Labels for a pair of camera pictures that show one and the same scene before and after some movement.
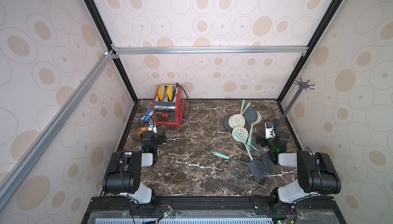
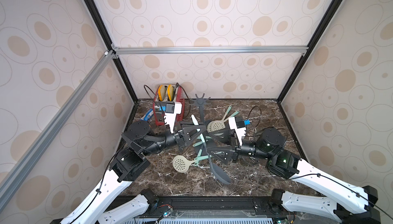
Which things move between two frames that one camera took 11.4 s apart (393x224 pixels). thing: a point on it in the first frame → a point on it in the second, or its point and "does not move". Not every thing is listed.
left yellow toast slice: (161, 90) does not move
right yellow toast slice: (170, 89) does not move
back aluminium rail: (115, 49) does not move
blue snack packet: (147, 117) does not move
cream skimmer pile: (237, 120) → (217, 125)
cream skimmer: (243, 133) → (181, 163)
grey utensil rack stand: (301, 85) → (202, 145)
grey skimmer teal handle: (250, 116) → (218, 173)
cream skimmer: (258, 119) → (220, 124)
